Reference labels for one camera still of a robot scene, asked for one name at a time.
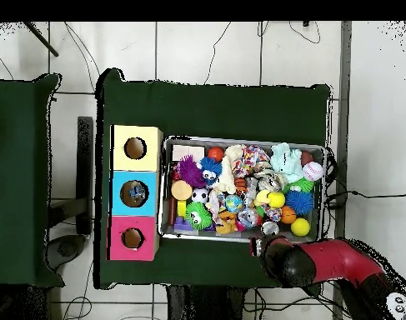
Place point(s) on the green covered side table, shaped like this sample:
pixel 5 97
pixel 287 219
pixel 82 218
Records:
pixel 19 183

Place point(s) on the wooden box with three holes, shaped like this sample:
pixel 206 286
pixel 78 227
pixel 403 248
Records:
pixel 136 163

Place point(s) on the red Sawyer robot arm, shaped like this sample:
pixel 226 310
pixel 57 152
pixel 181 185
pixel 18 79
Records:
pixel 339 260

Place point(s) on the black upright stand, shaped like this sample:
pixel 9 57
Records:
pixel 85 166

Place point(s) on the shallow mesh bin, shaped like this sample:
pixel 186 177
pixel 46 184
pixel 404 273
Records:
pixel 202 234

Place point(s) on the mint green cloth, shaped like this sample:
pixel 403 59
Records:
pixel 286 160

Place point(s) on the white baseball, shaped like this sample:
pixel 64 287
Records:
pixel 312 171

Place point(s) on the grey rounded floor base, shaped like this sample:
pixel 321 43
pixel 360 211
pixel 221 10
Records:
pixel 67 248

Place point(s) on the green spiky ball with eyes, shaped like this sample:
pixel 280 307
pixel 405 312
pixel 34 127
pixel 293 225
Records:
pixel 198 216

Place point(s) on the black tripod leg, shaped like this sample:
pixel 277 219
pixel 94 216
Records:
pixel 42 40

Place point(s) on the dark green table cloth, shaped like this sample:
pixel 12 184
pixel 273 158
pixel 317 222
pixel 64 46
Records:
pixel 222 110

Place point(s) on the blue spiky ball with eyes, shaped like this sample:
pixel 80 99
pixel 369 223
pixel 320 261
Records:
pixel 210 168

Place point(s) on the smooth orange ball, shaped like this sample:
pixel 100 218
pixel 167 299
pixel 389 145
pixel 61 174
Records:
pixel 216 154

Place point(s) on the purple spiky ball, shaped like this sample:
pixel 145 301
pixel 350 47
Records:
pixel 191 171

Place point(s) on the yellow ball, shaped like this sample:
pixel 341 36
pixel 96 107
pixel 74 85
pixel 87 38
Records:
pixel 300 227

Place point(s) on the small soccer ball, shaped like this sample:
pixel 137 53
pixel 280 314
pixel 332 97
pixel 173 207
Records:
pixel 200 195

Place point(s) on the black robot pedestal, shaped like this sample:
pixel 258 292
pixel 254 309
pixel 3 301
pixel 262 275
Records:
pixel 206 306

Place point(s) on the globe print ball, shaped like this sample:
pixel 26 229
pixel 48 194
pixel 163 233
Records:
pixel 233 203

